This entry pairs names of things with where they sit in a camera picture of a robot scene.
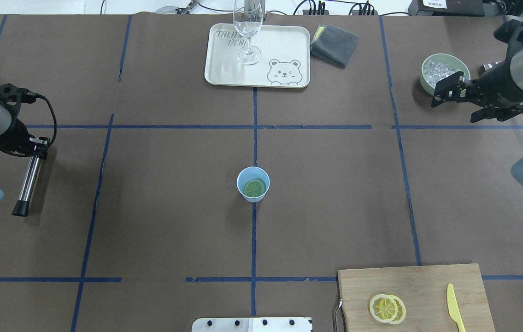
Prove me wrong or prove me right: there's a light blue plastic cup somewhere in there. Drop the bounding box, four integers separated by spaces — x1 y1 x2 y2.
236 166 270 202

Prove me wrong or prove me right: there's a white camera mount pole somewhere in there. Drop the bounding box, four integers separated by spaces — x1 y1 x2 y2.
191 316 313 332

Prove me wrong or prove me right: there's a clear wine glass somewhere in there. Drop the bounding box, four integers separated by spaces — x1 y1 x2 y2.
233 0 264 65

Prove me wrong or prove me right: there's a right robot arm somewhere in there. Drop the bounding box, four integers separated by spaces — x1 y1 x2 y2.
430 27 523 186

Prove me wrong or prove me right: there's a steel muddler black tip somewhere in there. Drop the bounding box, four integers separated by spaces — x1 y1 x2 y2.
12 156 44 217

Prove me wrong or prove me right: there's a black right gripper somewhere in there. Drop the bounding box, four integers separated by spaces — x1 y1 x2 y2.
430 62 523 123

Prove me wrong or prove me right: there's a yellow plastic knife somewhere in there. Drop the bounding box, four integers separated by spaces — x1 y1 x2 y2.
446 283 466 332

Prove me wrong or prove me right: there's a green lime slice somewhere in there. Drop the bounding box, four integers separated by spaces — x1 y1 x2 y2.
243 178 267 198

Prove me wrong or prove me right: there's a bamboo cutting board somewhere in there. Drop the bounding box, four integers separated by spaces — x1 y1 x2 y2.
337 263 495 332

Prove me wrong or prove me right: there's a dark grey folded cloth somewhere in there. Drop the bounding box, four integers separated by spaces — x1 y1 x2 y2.
310 24 359 69

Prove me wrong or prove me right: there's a green bowl of ice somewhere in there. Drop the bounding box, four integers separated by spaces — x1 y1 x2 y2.
419 54 470 96

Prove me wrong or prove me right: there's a beige bear serving tray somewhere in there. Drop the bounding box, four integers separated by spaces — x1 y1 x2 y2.
204 23 311 89

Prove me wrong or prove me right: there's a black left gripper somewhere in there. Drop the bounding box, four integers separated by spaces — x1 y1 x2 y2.
0 121 51 160

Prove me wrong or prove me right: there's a black power strip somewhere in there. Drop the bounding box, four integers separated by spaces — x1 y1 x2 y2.
300 0 377 16

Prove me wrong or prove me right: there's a yellow lemon slice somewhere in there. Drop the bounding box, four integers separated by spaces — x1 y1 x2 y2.
369 294 399 324
388 295 406 325

